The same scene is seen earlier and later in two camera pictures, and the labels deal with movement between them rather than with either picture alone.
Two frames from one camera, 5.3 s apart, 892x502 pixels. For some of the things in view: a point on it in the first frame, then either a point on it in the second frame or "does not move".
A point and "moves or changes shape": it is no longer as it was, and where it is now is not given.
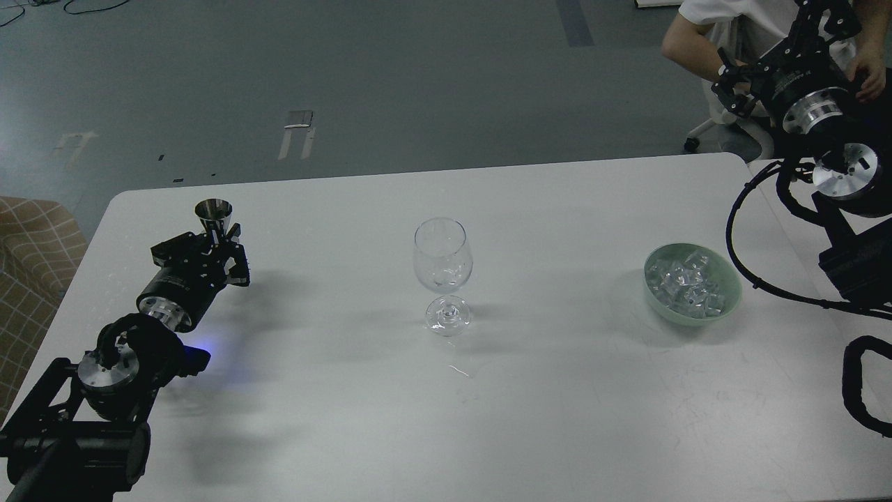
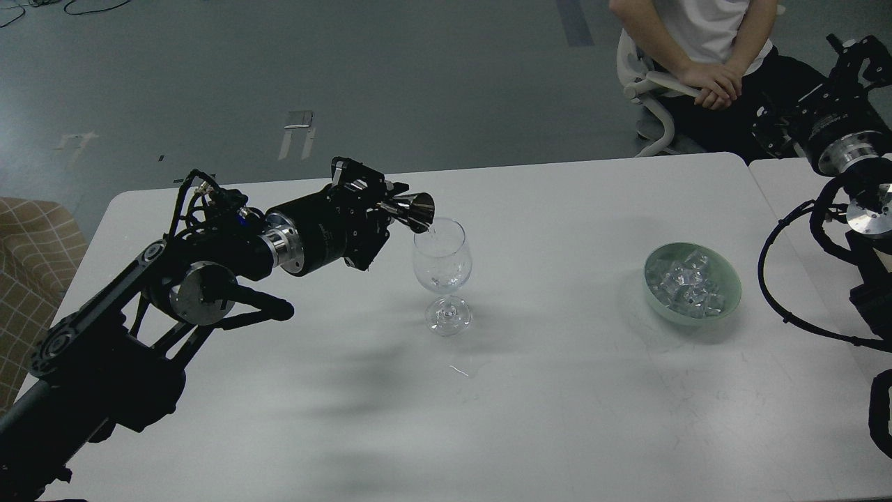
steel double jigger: [214, 213] moves or changes shape
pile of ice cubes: [683, 285] does not move
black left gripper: [179, 291] → [332, 224]
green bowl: [691, 284] does not move
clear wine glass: [443, 259] does not move
